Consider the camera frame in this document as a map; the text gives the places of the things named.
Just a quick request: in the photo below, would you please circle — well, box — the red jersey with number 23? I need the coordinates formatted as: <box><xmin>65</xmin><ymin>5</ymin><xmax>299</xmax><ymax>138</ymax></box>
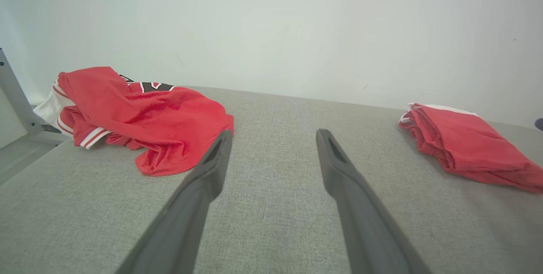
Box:
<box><xmin>33</xmin><ymin>67</ymin><xmax>235</xmax><ymax>177</ymax></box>

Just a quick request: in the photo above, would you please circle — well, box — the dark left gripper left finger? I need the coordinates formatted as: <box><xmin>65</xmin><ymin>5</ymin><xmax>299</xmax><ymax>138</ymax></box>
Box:
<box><xmin>115</xmin><ymin>130</ymin><xmax>233</xmax><ymax>274</ymax></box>

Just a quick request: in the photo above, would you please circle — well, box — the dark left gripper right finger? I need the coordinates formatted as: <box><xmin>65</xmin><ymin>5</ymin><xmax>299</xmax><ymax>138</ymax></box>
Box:
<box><xmin>316</xmin><ymin>129</ymin><xmax>431</xmax><ymax>274</ymax></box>

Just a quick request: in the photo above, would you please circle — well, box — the grey metal frame bracket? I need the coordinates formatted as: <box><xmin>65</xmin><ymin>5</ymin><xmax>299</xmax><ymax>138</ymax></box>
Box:
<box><xmin>0</xmin><ymin>48</ymin><xmax>69</xmax><ymax>145</ymax></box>

